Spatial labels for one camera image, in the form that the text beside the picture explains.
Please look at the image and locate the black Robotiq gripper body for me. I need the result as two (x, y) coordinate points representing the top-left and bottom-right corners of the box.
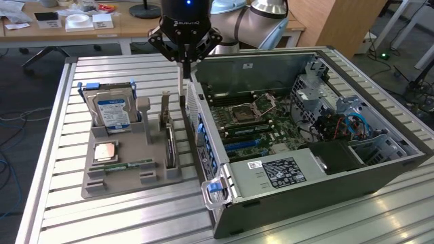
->
(159, 0), (212, 46)

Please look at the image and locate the low-profile graphics card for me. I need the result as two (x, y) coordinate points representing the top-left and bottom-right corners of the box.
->
(159, 91), (179, 171)

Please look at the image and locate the wooden office desk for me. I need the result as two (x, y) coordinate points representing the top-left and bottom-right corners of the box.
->
(120, 0), (307, 55)
(0, 0), (123, 55)

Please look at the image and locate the black round lamp base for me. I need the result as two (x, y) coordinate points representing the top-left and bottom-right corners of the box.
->
(128, 0), (163, 19)

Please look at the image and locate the white labelled box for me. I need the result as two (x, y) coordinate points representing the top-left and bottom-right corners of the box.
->
(92, 13), (113, 30)

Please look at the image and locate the black RAM slot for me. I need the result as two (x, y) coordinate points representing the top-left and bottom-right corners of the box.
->
(210, 98), (255, 107)
(208, 93), (254, 101)

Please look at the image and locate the white flat box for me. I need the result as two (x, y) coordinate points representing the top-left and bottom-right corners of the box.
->
(64, 19), (96, 33)

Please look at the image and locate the dark filled plastic bag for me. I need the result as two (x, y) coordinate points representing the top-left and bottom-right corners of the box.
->
(75, 0), (99, 12)

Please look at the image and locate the hard drive blue label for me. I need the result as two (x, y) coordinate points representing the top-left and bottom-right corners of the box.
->
(76, 79), (137, 123)

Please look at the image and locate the metal socket cover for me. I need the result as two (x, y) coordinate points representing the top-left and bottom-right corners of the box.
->
(252, 91), (278, 115)

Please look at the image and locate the white tape roll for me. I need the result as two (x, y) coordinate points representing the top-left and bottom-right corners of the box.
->
(65, 14), (89, 25)

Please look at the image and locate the crumpled white tissue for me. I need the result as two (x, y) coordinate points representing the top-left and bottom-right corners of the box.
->
(56, 9), (91, 16)

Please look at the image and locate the CPU socket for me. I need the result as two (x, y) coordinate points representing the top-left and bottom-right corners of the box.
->
(230, 103), (263, 126)

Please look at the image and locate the silver hard disk blue label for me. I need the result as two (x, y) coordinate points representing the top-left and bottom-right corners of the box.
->
(83, 85), (133, 133)

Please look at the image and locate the white box black top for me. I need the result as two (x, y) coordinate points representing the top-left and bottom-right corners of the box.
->
(33, 11), (64, 29)

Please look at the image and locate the black wheeled chair base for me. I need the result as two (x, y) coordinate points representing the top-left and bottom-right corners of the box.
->
(19, 43), (103, 76)

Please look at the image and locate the silver drive cage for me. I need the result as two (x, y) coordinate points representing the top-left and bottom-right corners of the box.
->
(290, 58), (343, 121)

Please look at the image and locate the green motherboard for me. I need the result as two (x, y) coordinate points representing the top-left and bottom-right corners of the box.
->
(202, 86), (308, 163)

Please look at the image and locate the wooden cabinet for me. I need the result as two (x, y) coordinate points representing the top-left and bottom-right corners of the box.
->
(296, 0), (390, 59)

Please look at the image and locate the grey parts rack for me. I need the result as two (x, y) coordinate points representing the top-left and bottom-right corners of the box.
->
(80, 98), (186, 200)

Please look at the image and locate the crumpled clear plastic bag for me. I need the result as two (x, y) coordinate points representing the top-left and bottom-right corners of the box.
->
(0, 1), (33, 24)

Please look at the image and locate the CPU chip copper lid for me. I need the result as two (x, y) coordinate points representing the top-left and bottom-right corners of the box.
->
(93, 142), (119, 162)

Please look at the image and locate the white box red button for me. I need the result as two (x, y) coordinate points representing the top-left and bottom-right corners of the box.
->
(360, 30), (378, 56)

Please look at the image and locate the green loose RAM stick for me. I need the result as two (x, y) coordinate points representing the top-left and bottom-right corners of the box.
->
(89, 159), (153, 172)

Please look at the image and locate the grey power supply unit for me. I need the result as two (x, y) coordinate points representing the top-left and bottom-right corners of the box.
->
(224, 148), (328, 199)

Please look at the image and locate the blue release tab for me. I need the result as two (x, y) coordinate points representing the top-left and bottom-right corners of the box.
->
(206, 182), (222, 196)

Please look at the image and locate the black tripod stand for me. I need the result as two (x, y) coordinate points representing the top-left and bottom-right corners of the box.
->
(405, 57), (434, 107)

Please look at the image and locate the silver disk bay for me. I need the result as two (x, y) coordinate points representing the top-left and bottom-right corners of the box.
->
(348, 134), (409, 166)

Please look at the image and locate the open grey PC case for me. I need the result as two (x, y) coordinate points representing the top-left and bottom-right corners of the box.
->
(177, 45), (429, 240)

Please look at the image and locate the thin red wire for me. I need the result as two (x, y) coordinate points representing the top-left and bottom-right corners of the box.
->
(330, 115), (342, 141)

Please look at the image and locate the white floor cable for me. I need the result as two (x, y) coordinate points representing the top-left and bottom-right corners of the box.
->
(0, 106), (52, 123)

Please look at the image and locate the blue data wire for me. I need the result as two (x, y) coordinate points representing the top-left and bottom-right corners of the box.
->
(344, 111), (374, 141)

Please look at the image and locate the clear plastic case handle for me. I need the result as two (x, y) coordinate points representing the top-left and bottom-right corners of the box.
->
(200, 176), (234, 211)

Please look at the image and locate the white table frame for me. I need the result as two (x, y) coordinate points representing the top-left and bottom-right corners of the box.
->
(371, 0), (434, 70)

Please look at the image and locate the blue floor cable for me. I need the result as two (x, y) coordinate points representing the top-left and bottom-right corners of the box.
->
(0, 121), (28, 220)

